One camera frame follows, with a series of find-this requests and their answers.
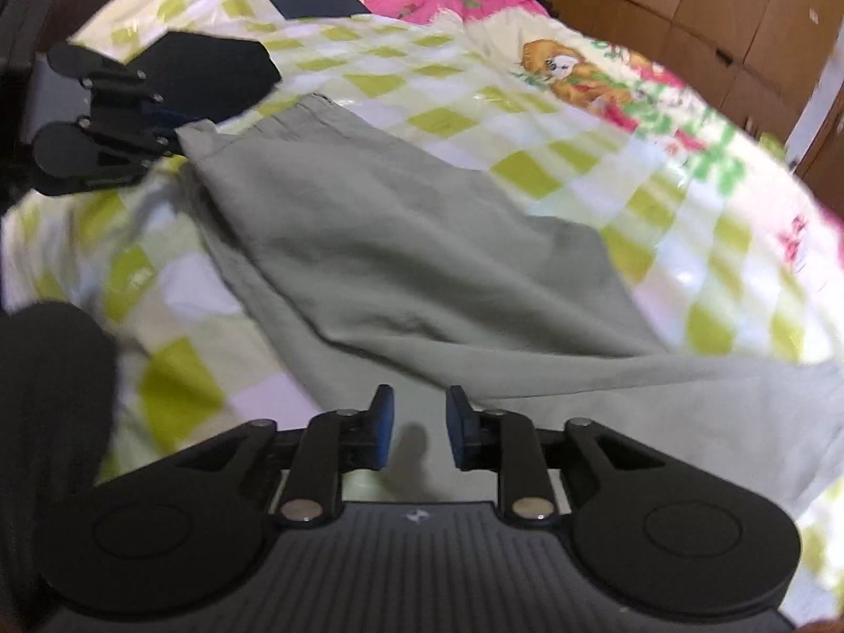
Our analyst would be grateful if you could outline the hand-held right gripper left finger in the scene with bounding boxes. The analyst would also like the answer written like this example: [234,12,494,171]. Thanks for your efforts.
[161,383,397,530]

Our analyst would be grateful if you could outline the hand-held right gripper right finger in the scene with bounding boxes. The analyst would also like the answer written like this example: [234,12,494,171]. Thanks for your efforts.
[446,383,668,530]

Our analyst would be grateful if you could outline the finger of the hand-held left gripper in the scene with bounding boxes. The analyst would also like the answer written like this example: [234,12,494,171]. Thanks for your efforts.
[80,66,166,121]
[78,109,189,160]

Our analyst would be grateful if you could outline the grey pants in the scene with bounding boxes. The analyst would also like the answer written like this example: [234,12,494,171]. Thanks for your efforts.
[177,93,844,522]

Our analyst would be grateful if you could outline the black cloth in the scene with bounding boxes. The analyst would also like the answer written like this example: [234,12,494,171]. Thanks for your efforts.
[135,32,284,128]

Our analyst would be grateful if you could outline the green checkered blanket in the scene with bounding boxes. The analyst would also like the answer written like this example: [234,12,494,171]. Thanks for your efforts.
[0,0,844,627]

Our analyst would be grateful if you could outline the cartoon printed pink blanket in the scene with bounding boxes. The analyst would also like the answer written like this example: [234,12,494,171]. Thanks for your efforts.
[361,0,844,365]

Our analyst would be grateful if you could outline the brown wooden wardrobe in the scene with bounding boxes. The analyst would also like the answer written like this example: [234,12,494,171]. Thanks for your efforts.
[533,0,844,199]

